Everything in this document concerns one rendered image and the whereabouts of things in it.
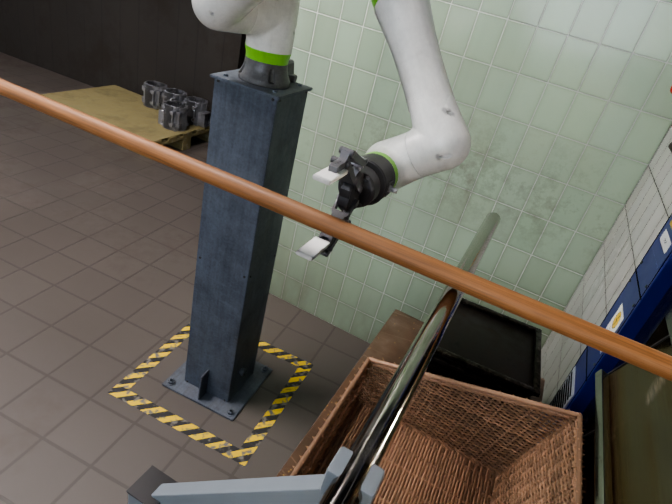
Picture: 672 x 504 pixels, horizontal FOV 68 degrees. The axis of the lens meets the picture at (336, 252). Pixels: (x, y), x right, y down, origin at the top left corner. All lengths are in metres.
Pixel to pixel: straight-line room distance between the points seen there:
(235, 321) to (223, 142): 0.63
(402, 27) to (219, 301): 1.10
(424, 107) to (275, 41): 0.56
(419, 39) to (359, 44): 1.01
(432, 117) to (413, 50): 0.14
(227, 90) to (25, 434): 1.30
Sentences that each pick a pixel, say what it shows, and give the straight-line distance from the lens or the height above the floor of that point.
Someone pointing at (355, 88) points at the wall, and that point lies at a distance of 2.07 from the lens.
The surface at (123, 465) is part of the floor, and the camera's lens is 1.89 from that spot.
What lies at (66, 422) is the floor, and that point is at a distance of 2.02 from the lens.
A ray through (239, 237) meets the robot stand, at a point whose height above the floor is 0.74.
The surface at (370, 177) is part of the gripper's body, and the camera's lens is 0.91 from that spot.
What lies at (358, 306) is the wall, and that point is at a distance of 2.38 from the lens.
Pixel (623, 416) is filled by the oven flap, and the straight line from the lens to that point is 1.06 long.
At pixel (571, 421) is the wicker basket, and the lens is 1.21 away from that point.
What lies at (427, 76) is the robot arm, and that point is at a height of 1.39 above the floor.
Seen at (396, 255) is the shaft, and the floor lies 1.20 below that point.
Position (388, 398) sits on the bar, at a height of 1.17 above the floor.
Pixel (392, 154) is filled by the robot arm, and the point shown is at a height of 1.23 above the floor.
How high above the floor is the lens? 1.54
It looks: 30 degrees down
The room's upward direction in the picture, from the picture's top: 15 degrees clockwise
